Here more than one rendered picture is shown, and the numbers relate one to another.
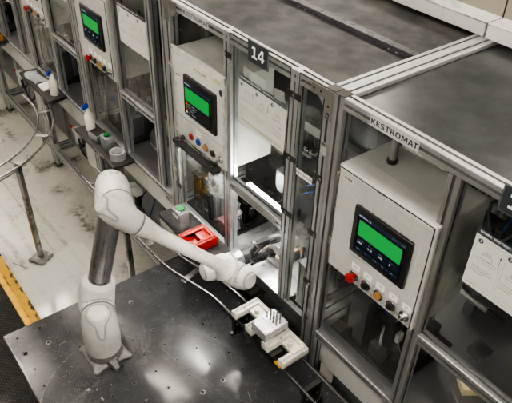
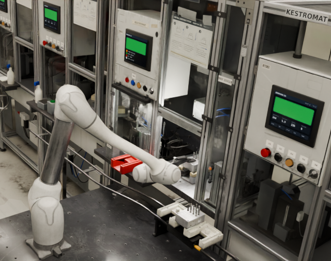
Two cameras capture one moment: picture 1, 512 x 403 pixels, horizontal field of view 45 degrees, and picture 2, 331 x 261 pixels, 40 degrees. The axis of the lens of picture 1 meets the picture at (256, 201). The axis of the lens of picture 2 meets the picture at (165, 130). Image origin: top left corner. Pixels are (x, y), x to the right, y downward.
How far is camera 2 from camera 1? 0.80 m
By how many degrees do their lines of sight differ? 15
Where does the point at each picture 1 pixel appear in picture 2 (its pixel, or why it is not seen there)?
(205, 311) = (131, 220)
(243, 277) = (171, 170)
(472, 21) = not seen: outside the picture
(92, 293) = (42, 190)
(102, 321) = (51, 207)
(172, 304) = (103, 215)
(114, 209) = (74, 101)
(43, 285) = not seen: outside the picture
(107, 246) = (60, 147)
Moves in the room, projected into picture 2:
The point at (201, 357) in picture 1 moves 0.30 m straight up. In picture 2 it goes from (130, 250) to (133, 202)
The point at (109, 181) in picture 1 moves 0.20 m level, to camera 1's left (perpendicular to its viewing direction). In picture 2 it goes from (69, 88) to (29, 85)
